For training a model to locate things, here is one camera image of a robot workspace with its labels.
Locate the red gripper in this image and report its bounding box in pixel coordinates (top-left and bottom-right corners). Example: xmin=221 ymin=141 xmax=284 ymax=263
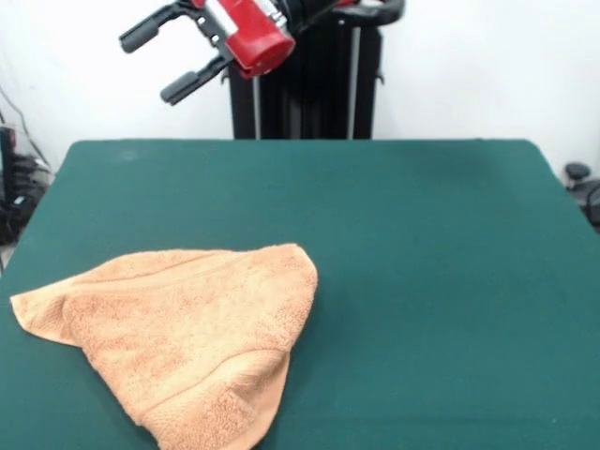
xmin=118 ymin=0 xmax=297 ymax=108

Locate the peach terry towel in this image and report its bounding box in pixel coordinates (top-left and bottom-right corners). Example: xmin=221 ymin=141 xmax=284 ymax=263
xmin=9 ymin=242 xmax=320 ymax=450

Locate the black box with red mark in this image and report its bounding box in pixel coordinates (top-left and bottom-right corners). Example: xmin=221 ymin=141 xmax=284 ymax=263
xmin=0 ymin=125 xmax=19 ymax=207

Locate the black bag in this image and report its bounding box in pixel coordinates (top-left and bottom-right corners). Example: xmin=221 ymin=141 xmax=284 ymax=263
xmin=0 ymin=190 xmax=37 ymax=246

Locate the dark green table cloth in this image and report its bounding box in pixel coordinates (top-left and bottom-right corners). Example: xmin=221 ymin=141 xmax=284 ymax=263
xmin=0 ymin=138 xmax=600 ymax=450

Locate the black office chair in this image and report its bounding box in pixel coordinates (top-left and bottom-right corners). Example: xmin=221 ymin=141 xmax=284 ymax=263
xmin=563 ymin=161 xmax=600 ymax=235

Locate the black robot pedestal with handle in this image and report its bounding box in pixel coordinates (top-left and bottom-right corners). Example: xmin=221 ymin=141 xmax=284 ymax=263
xmin=219 ymin=0 xmax=407 ymax=141

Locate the black cable bundle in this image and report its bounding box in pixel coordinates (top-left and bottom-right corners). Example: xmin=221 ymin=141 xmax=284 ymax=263
xmin=11 ymin=153 xmax=53 ymax=189

